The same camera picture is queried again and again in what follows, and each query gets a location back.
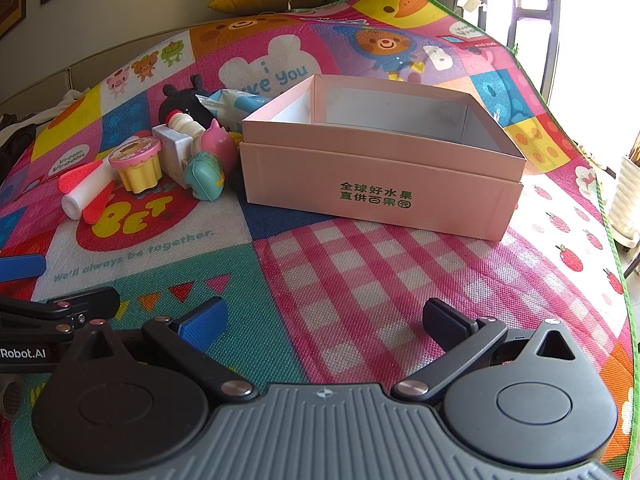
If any blue white wet wipes pack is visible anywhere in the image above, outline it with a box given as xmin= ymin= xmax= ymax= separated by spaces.
xmin=195 ymin=88 xmax=273 ymax=131

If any white plant pot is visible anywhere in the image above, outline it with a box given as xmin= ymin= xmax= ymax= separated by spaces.
xmin=612 ymin=155 xmax=640 ymax=251

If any colourful cartoon play mat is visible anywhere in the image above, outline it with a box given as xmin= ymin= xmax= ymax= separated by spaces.
xmin=0 ymin=0 xmax=640 ymax=480

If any pink yellow toy pudding cup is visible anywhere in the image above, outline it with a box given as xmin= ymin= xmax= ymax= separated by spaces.
xmin=108 ymin=137 xmax=163 ymax=194

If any pink cardboard box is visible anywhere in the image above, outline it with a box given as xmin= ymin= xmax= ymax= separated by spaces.
xmin=238 ymin=74 xmax=527 ymax=242

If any beige sofa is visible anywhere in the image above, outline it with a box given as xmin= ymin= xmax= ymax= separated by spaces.
xmin=0 ymin=25 xmax=211 ymax=126

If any white red foam rocket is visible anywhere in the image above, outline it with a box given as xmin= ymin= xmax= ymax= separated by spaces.
xmin=57 ymin=159 xmax=117 ymax=224

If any dark cloth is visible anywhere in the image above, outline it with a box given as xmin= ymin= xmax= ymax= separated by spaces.
xmin=0 ymin=112 xmax=38 ymax=181

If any toy milk bottle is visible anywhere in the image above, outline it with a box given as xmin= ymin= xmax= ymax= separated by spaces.
xmin=166 ymin=111 xmax=205 ymax=137

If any pink toy figure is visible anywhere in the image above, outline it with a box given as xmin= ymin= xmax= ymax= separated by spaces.
xmin=192 ymin=117 xmax=240 ymax=176

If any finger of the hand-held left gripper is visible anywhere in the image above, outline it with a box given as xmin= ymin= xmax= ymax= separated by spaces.
xmin=0 ymin=286 xmax=121 ymax=333
xmin=0 ymin=254 xmax=48 ymax=283

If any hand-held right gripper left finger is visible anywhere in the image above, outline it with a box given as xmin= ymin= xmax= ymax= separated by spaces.
xmin=70 ymin=296 xmax=255 ymax=403

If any dark window frame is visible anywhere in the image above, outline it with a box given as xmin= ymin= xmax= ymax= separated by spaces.
xmin=475 ymin=0 xmax=568 ymax=106

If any white toy carton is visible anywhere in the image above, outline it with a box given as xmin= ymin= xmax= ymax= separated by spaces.
xmin=152 ymin=124 xmax=201 ymax=190

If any white cloth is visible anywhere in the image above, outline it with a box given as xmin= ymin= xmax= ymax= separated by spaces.
xmin=47 ymin=87 xmax=93 ymax=121

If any white cable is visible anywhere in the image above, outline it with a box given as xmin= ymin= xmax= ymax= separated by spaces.
xmin=280 ymin=0 xmax=341 ymax=13

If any teal toy shell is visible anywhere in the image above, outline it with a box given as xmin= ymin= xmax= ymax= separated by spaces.
xmin=183 ymin=152 xmax=224 ymax=202

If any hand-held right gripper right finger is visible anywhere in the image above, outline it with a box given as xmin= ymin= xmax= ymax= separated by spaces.
xmin=390 ymin=297 xmax=578 ymax=406

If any black plush toy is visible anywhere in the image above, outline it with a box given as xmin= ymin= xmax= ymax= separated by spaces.
xmin=159 ymin=75 xmax=217 ymax=128

